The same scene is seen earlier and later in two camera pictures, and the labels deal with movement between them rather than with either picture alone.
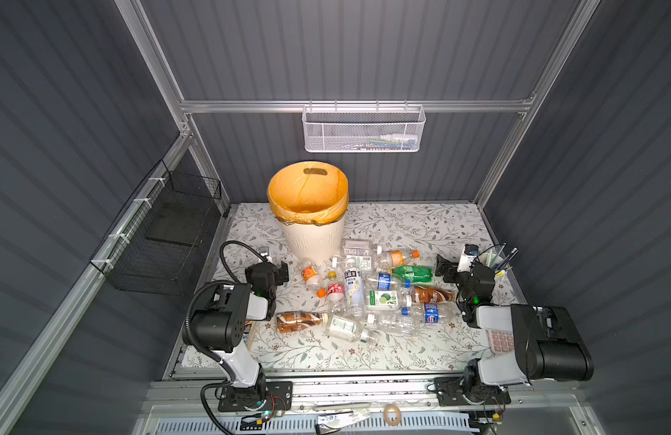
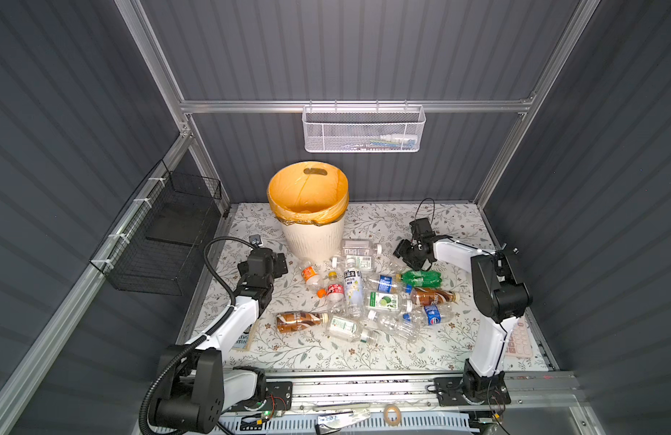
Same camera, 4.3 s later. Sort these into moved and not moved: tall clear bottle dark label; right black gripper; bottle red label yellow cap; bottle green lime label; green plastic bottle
Moved: right black gripper; green plastic bottle
Not moved: tall clear bottle dark label; bottle green lime label; bottle red label yellow cap
